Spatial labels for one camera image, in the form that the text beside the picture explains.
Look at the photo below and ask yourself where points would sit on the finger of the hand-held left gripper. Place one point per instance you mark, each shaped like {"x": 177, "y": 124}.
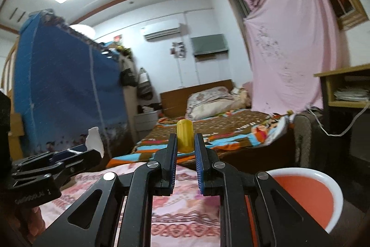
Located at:
{"x": 69, "y": 153}
{"x": 83, "y": 161}

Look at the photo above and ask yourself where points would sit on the beige bundled cloth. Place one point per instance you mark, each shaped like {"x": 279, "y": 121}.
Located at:
{"x": 240, "y": 96}

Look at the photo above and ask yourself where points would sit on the green covered wall box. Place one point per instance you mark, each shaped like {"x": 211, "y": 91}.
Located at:
{"x": 209, "y": 44}

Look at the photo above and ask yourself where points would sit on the person's left hand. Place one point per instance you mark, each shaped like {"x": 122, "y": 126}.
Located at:
{"x": 30, "y": 218}

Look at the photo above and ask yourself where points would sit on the floral pillow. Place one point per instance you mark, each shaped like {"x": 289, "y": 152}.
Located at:
{"x": 208, "y": 102}

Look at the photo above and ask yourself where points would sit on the yellow plastic bottle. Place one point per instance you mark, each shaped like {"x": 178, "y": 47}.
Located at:
{"x": 185, "y": 134}

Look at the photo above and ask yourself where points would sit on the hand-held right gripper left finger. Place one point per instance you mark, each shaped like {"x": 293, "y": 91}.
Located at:
{"x": 173, "y": 161}

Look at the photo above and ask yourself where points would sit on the wall photos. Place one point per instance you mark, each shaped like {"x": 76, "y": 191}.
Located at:
{"x": 179, "y": 50}

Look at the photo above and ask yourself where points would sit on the pink hanging sheet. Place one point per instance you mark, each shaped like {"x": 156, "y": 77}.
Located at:
{"x": 289, "y": 33}

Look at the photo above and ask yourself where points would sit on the pink floral quilt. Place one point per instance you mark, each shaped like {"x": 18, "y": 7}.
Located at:
{"x": 185, "y": 206}

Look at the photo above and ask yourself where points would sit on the wooden bed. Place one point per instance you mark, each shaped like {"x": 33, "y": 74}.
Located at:
{"x": 173, "y": 102}

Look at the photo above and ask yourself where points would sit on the wooden desk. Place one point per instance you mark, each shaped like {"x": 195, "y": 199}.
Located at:
{"x": 341, "y": 70}

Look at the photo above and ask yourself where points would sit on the white paper scrap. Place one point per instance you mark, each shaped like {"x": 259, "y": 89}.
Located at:
{"x": 94, "y": 140}

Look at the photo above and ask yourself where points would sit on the white round lamp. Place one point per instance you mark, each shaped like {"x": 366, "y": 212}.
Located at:
{"x": 83, "y": 30}

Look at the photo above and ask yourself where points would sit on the white nightstand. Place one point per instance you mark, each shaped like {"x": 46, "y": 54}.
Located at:
{"x": 147, "y": 121}

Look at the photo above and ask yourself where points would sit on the blue fabric wardrobe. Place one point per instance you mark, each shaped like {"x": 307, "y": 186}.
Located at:
{"x": 63, "y": 85}

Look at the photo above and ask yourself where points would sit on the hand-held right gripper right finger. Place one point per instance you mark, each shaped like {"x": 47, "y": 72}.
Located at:
{"x": 199, "y": 166}

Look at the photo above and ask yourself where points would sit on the dark cloth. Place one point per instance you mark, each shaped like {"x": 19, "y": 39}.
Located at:
{"x": 150, "y": 107}

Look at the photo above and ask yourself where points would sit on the dark suitcase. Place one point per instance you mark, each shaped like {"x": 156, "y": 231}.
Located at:
{"x": 306, "y": 142}

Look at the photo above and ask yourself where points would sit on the stack of papers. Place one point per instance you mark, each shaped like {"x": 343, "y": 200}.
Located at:
{"x": 349, "y": 93}

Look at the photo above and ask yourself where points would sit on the grey hanging bag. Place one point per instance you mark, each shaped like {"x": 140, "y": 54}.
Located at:
{"x": 144, "y": 86}

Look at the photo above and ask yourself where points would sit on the orange basin with white rim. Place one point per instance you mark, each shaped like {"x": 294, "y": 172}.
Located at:
{"x": 303, "y": 197}

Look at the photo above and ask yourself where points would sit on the black hanging bag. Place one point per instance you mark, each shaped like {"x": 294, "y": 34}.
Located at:
{"x": 128, "y": 76}

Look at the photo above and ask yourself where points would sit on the red wall poster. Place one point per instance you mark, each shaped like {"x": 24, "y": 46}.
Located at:
{"x": 118, "y": 38}

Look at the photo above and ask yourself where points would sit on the clutter atop wardrobe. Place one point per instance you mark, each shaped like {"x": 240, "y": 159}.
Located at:
{"x": 121, "y": 50}

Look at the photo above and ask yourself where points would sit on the white air conditioner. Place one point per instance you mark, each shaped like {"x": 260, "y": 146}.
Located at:
{"x": 162, "y": 30}

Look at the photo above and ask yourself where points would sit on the colourful patchwork blanket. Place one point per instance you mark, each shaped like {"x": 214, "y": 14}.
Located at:
{"x": 231, "y": 125}

